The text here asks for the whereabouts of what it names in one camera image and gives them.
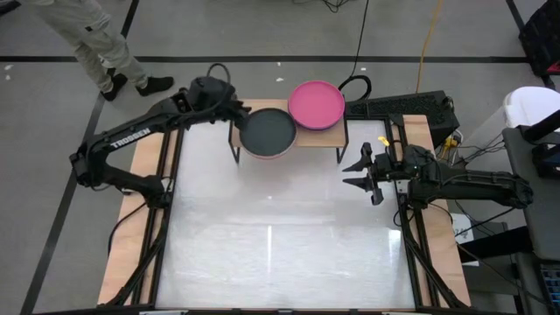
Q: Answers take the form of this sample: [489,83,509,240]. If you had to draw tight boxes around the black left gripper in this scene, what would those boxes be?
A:
[212,99,253,130]

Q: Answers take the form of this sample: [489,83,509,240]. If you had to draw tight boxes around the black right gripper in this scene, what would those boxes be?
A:
[341,143,411,207]

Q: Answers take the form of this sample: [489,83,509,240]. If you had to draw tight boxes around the dark grey plate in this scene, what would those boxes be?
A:
[238,107,298,158]

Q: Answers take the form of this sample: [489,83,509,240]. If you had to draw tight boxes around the magenta pink plate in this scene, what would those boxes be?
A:
[287,80,347,130]

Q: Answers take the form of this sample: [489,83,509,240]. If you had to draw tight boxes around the wooden shelf with black legs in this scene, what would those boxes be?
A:
[227,98,350,165]

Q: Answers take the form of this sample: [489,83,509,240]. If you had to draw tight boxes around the black computer box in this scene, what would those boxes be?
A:
[344,89,461,149]

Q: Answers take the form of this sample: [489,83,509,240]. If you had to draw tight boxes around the white paper sheet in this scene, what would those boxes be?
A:
[450,213,477,242]

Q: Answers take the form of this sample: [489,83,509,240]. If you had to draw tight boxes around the wooden base board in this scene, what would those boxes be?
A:
[96,114,473,308]

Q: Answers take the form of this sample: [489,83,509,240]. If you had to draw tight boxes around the person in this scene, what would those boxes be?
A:
[18,0,176,102]

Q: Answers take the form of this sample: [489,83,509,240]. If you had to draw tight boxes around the white rounded chair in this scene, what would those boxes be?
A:
[502,85,560,130]

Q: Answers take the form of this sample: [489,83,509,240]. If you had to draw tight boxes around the grey desk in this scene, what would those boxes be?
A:
[501,125,560,263]

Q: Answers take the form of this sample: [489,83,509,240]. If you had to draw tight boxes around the black bag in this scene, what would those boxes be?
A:
[517,0,560,79]

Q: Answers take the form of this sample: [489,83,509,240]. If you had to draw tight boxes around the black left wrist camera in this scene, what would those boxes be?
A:
[189,76,231,106]

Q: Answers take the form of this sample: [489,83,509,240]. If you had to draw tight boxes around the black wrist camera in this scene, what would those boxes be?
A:
[401,145,435,175]
[189,76,231,106]

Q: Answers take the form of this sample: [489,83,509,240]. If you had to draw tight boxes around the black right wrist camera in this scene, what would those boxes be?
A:
[401,145,435,175]

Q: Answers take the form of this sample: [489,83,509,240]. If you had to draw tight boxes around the black cable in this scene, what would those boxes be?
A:
[337,0,374,102]

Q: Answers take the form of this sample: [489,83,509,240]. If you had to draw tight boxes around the black aluminium table frame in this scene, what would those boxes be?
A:
[103,114,473,315]

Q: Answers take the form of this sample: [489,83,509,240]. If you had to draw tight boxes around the yellow cable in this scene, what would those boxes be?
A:
[414,0,446,95]

